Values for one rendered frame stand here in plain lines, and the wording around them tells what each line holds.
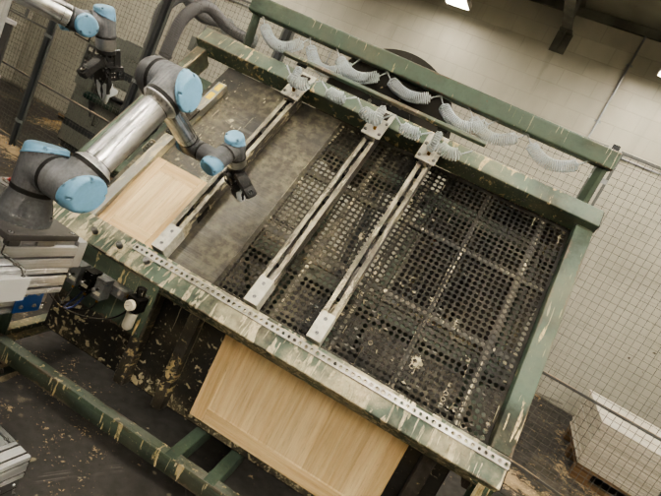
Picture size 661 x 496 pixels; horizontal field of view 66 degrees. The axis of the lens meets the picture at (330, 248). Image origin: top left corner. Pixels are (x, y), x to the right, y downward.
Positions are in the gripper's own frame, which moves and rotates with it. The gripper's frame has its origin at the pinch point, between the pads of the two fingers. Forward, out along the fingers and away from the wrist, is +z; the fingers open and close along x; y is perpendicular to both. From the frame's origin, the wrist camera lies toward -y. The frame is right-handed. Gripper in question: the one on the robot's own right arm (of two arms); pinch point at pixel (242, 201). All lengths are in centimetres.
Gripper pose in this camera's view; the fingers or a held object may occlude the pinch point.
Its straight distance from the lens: 220.0
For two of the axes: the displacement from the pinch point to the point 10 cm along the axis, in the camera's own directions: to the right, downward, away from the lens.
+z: -0.9, 5.8, 8.1
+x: -7.6, 4.9, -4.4
